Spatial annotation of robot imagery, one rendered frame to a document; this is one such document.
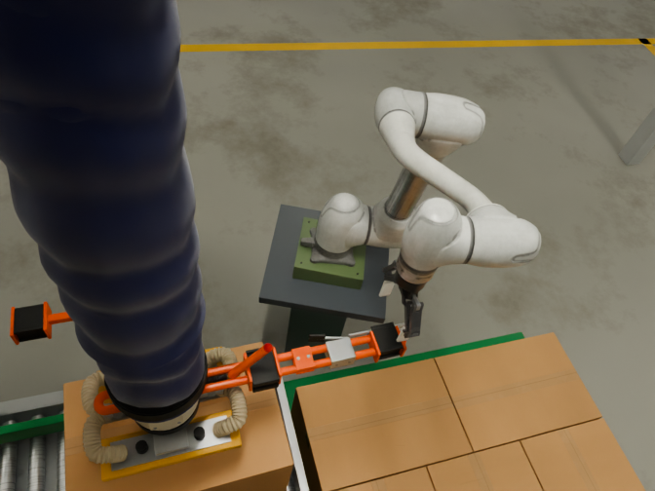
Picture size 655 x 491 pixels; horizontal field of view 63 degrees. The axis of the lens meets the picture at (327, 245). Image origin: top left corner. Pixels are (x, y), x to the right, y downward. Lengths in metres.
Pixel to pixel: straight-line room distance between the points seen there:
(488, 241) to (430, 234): 0.13
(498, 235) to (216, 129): 2.98
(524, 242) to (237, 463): 0.99
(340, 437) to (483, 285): 1.57
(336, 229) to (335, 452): 0.82
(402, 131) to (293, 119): 2.63
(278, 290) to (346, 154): 1.86
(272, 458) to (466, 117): 1.11
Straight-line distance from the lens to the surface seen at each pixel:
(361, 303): 2.13
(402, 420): 2.19
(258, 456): 1.65
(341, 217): 1.96
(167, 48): 0.61
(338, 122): 4.06
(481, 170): 4.02
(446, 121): 1.58
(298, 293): 2.12
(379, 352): 1.48
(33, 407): 2.20
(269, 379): 1.40
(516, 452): 2.31
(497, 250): 1.14
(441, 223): 1.06
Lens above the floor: 2.53
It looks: 52 degrees down
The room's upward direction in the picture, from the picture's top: 12 degrees clockwise
